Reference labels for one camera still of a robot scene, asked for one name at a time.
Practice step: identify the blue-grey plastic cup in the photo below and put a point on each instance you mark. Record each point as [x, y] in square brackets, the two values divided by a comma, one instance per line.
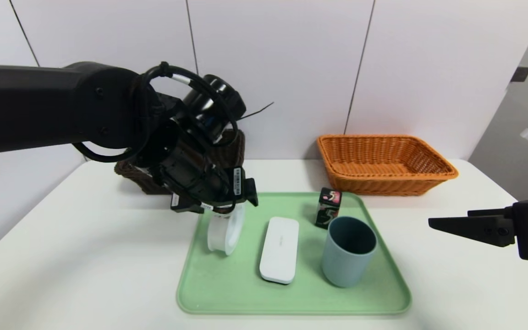
[345, 268]

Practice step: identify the black snack box pink print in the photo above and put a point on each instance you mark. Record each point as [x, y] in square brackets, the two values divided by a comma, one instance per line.
[327, 211]

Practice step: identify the orange wicker basket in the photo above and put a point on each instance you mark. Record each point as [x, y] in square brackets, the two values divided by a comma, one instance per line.
[383, 185]

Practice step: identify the white rectangular plastic case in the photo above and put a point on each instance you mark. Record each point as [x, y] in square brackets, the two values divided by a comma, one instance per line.
[280, 247]

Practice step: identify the dark brown wicker basket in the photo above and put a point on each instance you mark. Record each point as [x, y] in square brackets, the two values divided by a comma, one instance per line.
[130, 178]

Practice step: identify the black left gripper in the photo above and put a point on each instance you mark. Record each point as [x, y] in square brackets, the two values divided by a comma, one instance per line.
[222, 193]

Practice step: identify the black wall bracket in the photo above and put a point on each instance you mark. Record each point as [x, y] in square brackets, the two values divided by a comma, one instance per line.
[519, 74]

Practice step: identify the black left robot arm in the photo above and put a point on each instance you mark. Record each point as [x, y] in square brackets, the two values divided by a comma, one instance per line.
[39, 107]

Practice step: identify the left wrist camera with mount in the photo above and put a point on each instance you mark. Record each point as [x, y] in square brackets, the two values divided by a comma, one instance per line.
[218, 98]

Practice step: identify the light green plastic tray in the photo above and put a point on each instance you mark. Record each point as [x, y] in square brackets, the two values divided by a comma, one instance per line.
[245, 298]

